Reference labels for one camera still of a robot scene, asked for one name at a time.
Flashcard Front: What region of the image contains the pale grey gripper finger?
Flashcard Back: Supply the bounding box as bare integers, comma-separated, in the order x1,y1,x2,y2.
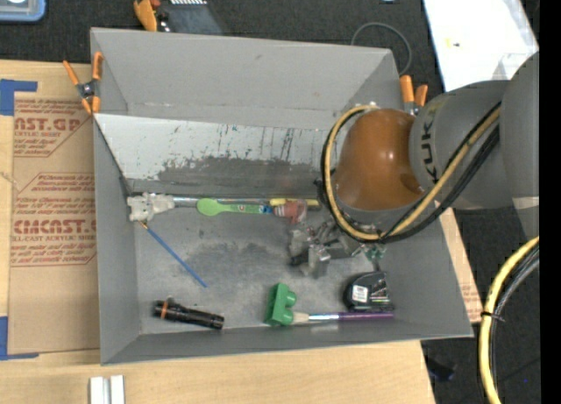
306,246,331,280
288,227,313,255

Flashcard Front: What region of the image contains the red and white small bottle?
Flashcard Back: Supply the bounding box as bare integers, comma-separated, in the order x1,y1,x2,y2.
273,201,309,225

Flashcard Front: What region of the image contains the yellow stick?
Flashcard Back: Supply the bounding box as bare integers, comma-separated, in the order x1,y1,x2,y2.
268,198,322,208

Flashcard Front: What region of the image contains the green toy brick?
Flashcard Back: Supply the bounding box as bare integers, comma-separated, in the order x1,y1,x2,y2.
263,282,299,327

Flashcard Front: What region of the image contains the black tape measure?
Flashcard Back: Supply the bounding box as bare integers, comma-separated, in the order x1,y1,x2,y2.
342,271,395,313

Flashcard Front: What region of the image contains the purple paintbrush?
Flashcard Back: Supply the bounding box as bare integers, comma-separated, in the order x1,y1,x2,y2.
292,310,395,324

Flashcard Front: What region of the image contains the green plastic spoon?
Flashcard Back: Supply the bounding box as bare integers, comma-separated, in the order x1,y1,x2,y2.
195,197,273,217

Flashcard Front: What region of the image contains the thin blue stick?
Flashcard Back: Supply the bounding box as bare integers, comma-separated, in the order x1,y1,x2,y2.
138,219,209,289

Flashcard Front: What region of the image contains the black flashlight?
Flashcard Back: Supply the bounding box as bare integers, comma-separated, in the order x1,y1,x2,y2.
152,299,226,330

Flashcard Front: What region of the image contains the grey metal bin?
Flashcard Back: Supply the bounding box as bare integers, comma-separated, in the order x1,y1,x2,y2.
89,27,476,366

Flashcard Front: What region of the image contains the brown cardboard board red print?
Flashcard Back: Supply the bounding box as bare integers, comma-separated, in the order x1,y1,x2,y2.
0,59,103,356

